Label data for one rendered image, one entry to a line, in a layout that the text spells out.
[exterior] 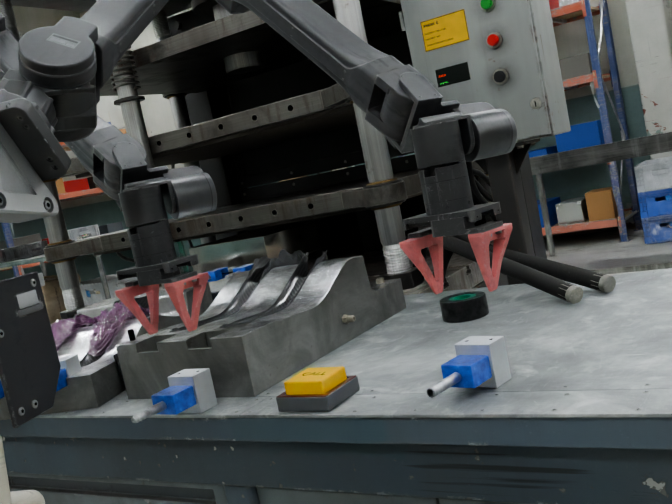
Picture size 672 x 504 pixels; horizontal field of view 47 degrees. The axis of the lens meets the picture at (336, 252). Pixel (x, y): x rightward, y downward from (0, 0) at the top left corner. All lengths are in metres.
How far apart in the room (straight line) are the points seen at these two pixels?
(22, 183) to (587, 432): 0.62
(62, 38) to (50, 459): 0.81
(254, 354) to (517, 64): 0.95
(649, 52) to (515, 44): 5.58
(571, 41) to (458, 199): 6.92
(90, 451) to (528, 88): 1.15
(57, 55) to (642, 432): 0.71
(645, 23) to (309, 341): 6.34
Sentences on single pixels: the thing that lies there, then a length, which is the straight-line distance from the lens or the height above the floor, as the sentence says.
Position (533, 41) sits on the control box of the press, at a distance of 1.77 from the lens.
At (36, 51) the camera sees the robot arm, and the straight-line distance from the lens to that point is 0.89.
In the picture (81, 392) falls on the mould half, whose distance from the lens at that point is 1.31.
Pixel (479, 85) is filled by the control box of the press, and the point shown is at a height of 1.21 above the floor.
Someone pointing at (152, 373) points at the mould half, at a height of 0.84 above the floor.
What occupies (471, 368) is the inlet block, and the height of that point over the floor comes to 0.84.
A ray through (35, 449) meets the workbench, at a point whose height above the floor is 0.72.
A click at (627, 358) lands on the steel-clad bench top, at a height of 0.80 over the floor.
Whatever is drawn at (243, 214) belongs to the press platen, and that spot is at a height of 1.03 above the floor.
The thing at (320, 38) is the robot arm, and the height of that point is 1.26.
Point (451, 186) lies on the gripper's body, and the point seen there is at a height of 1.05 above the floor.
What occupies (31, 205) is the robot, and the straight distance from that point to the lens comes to 0.81.
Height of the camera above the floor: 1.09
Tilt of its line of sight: 6 degrees down
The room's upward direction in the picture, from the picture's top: 12 degrees counter-clockwise
